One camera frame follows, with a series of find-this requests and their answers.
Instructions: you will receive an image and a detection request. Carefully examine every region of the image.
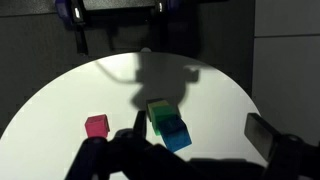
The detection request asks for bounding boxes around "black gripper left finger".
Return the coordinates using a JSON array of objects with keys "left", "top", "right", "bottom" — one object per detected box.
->
[{"left": 65, "top": 110, "right": 188, "bottom": 180}]

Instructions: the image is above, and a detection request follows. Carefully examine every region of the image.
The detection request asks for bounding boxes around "blue block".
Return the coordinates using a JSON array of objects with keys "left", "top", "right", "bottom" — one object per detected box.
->
[{"left": 157, "top": 115, "right": 193, "bottom": 154}]

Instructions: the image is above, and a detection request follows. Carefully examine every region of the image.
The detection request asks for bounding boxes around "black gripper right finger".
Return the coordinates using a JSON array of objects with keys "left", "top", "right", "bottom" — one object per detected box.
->
[{"left": 244, "top": 112, "right": 320, "bottom": 180}]

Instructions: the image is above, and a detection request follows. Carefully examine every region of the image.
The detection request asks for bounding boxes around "blue clamp with black handle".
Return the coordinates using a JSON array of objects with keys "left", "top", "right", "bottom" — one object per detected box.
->
[{"left": 54, "top": 0, "right": 90, "bottom": 56}]

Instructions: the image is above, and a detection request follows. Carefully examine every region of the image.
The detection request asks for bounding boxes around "pink block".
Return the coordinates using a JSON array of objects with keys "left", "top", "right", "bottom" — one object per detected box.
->
[{"left": 84, "top": 113, "right": 111, "bottom": 140}]

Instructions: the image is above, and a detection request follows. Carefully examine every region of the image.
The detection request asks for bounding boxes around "yellow block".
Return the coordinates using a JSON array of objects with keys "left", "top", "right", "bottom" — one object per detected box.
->
[{"left": 147, "top": 99, "right": 171, "bottom": 116}]

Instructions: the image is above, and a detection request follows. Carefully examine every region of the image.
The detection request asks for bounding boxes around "green block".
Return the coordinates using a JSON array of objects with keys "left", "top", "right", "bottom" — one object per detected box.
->
[{"left": 148, "top": 104, "right": 182, "bottom": 137}]

